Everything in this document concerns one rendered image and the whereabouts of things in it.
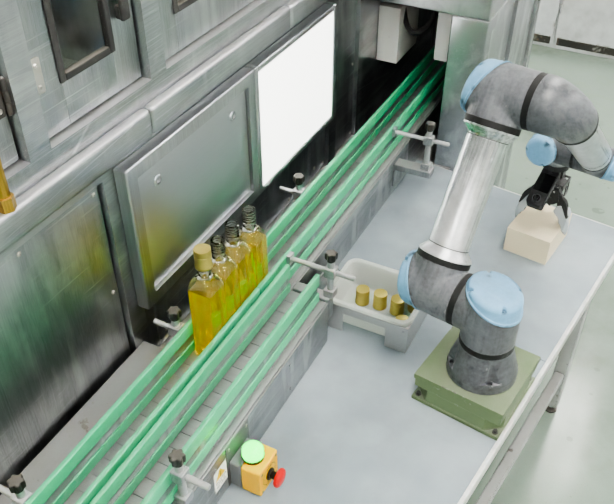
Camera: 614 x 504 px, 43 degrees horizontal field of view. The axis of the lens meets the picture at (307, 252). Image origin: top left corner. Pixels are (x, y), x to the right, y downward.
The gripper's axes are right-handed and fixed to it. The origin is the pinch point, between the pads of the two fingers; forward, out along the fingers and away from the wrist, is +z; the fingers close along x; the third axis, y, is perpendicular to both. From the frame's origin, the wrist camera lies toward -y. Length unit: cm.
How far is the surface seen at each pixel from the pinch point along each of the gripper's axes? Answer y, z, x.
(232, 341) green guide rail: -93, -14, 31
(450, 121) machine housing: 19.8, -11.1, 38.3
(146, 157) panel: -92, -51, 50
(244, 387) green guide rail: -99, -11, 23
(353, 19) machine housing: 10, -39, 68
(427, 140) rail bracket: -1.4, -15.6, 35.4
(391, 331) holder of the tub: -58, 0, 13
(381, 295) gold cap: -50, -1, 20
